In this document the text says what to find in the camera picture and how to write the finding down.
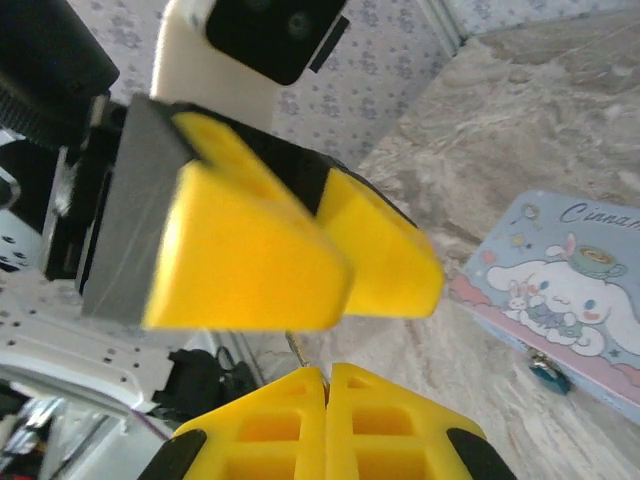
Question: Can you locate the small blue padlock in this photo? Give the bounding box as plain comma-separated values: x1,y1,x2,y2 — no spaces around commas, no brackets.
528,349,572,397

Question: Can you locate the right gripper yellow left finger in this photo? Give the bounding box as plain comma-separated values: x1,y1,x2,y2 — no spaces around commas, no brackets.
143,366,329,480

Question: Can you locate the blue cartoon tin box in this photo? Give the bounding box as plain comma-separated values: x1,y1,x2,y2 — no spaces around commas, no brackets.
447,188,640,431

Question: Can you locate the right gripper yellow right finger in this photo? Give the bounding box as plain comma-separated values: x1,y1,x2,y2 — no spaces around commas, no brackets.
324,362,517,480

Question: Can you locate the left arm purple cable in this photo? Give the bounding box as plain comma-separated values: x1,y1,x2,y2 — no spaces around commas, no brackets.
127,405,174,444

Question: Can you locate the small metal key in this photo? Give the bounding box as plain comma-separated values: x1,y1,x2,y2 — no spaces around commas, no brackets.
285,327,331,389

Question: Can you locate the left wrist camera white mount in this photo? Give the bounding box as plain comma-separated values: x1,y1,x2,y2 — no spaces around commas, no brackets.
149,0,352,147

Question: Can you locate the aluminium corner post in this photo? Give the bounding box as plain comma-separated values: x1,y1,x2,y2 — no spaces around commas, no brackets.
433,0,472,57

